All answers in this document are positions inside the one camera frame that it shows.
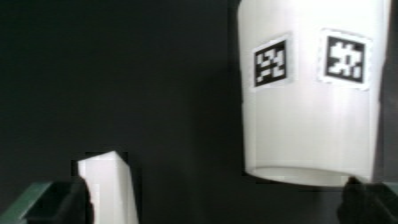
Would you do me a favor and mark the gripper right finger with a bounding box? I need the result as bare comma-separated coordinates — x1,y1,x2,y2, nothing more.
340,177,398,224

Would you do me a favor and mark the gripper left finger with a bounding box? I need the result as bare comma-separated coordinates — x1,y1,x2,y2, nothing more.
0,178,93,224

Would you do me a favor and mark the white lamp shade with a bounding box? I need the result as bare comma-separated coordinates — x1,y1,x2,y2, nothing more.
237,0,394,187

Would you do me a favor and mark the white left border block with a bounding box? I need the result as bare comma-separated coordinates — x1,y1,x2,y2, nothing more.
77,151,138,224

